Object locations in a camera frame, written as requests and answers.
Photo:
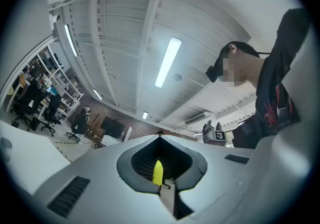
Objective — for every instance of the person's black shirt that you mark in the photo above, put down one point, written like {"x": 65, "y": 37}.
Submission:
{"x": 275, "y": 80}

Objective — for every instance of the black wall television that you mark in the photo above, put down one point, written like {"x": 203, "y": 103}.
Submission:
{"x": 112, "y": 126}

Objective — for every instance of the white board panel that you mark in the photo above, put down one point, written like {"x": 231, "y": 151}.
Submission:
{"x": 128, "y": 133}

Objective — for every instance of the black waste bin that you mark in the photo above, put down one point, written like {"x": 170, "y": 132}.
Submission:
{"x": 35, "y": 123}

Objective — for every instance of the black head camera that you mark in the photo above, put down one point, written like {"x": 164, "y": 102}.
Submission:
{"x": 212, "y": 73}

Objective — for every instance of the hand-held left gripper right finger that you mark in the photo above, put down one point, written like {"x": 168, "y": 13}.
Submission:
{"x": 215, "y": 173}

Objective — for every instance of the round ceiling fixture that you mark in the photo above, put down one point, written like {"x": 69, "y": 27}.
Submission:
{"x": 177, "y": 77}

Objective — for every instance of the white air conditioner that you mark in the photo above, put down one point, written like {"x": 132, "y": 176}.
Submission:
{"x": 197, "y": 118}

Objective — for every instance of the white table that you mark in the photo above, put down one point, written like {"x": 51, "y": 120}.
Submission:
{"x": 32, "y": 155}

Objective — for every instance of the white security camera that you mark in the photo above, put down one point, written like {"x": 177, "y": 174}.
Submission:
{"x": 55, "y": 18}

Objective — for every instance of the white metal shelf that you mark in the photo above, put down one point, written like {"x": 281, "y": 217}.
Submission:
{"x": 65, "y": 85}

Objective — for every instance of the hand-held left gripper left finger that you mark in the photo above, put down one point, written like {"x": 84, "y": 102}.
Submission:
{"x": 100, "y": 180}

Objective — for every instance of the person's head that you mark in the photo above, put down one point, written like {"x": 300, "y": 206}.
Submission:
{"x": 246, "y": 68}

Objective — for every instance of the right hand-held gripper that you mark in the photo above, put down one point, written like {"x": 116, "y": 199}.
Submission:
{"x": 220, "y": 136}

